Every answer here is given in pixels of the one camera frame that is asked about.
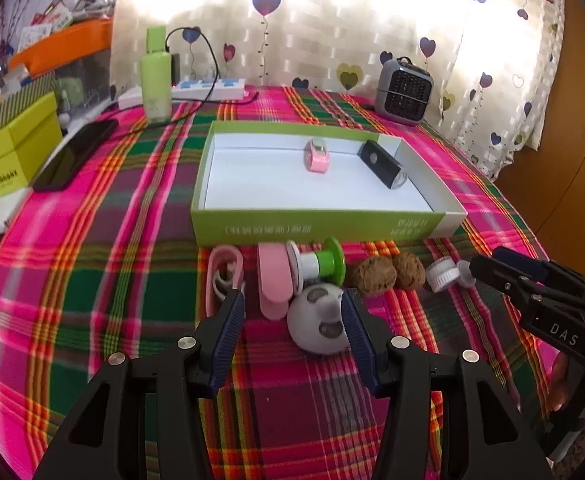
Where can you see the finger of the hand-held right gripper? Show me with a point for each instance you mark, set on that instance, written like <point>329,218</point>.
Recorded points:
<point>497,275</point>
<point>527,264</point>

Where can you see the heart print curtain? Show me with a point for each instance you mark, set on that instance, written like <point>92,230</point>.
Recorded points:
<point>322,35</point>

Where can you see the white and blue power strip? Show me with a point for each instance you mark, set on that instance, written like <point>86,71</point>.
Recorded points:
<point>207,89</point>

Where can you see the green and white cardboard box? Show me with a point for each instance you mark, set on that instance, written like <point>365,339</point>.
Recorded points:
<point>297,185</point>

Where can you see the white round panda gadget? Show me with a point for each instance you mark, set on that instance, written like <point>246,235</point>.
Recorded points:
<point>307,330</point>

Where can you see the light green bottle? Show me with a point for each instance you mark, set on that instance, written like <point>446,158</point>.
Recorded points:
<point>156,85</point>

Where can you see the green and white spool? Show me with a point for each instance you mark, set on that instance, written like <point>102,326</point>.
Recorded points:
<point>330,260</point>

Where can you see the orange lid bin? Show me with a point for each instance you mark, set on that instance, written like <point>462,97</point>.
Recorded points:
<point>57,45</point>

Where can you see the pink green plaid tablecloth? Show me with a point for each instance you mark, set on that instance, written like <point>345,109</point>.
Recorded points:
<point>122,270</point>

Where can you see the white ribbed cap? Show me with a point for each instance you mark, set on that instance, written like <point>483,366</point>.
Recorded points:
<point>441,275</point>

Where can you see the black bike light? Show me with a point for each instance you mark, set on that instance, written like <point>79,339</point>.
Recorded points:
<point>380,165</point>

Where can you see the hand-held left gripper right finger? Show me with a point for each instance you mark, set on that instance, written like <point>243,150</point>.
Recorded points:
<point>360,340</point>

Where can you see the small white bulb gadget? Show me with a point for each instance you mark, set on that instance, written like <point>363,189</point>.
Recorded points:
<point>465,275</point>

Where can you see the grey zigzag patterned box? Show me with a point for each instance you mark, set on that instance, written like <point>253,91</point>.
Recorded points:
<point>17,97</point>

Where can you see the yellow-green cardboard box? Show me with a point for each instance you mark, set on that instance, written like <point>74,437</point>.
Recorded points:
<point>7,160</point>

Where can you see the black charger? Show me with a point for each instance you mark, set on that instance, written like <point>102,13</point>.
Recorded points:
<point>175,67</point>

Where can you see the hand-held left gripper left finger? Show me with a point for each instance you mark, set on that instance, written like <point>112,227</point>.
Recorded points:
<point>225,340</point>

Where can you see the brown walnut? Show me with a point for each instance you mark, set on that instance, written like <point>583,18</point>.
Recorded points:
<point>372,274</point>
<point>410,270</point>

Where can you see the wooden cabinet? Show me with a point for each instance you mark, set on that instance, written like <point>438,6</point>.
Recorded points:
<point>572,135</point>

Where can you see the black smartphone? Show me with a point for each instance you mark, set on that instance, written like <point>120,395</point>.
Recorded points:
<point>72,157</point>

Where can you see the grey small heater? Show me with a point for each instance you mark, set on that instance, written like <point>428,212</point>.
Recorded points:
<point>405,92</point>

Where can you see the pink flower branches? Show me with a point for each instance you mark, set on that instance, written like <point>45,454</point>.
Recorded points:
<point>7,25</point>

